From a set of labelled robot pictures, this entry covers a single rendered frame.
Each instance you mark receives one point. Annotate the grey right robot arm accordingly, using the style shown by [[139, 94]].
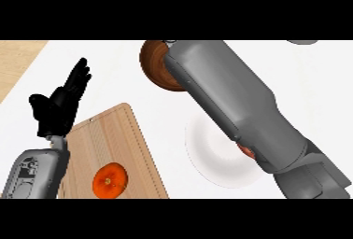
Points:
[[238, 105]]

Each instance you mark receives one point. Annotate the grey rounded object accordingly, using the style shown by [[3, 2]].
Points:
[[301, 41]]

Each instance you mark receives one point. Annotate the pale wooden cutting board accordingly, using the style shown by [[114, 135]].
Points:
[[114, 146]]

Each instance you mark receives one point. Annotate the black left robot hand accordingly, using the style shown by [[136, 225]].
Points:
[[58, 105]]

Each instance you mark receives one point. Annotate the orange-red fruit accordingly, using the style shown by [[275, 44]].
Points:
[[247, 151]]

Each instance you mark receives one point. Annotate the brown wooden bowl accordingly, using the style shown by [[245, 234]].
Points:
[[155, 67]]

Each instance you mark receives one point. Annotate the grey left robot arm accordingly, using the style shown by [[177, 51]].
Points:
[[34, 172]]

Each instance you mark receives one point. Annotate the orange round fruit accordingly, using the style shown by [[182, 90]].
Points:
[[109, 180]]

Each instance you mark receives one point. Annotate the white plate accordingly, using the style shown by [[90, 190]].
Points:
[[216, 158]]

